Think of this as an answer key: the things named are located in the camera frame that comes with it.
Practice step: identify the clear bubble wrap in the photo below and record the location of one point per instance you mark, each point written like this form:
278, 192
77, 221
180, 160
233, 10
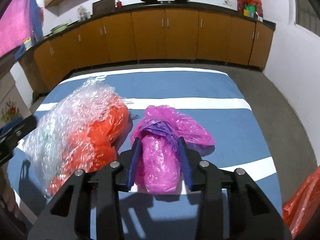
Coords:
44, 144

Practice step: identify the pink purple plastic bag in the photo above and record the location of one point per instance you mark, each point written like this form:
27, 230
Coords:
159, 169

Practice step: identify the red bottle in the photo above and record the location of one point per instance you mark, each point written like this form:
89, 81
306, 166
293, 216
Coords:
119, 4

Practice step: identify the dark cutting board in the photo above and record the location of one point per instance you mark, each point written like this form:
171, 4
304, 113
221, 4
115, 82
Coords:
102, 7

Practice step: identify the orange plastic bag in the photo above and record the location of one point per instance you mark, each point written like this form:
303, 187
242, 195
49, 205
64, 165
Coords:
92, 145

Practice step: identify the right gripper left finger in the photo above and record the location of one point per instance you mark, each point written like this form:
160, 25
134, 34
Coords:
68, 214

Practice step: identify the blue white striped tablecloth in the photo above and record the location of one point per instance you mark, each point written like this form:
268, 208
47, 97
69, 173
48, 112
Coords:
208, 96

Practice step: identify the red bag with containers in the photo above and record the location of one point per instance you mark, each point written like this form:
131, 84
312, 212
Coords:
250, 8

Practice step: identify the pink blue hanging cloth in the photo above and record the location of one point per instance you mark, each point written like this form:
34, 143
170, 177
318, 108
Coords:
22, 19

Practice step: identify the barred window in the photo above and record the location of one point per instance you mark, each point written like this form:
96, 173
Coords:
306, 16

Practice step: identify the flower wall sticker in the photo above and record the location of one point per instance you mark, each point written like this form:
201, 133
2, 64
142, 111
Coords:
9, 111

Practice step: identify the red basket with liner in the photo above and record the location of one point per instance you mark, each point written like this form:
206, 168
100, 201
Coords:
302, 206

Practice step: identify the person's left hand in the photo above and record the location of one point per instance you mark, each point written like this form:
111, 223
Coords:
8, 195

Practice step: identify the lower wooden kitchen cabinets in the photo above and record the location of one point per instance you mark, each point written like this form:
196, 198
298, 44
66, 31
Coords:
191, 32

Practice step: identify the clear jar on counter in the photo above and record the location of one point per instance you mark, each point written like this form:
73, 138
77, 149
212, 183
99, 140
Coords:
83, 14

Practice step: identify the green basin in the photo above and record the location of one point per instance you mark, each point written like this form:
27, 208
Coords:
59, 28

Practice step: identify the yellow detergent bottle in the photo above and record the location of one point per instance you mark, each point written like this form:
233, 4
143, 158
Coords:
28, 43

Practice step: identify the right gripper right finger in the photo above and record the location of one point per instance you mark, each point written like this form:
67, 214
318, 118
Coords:
232, 205

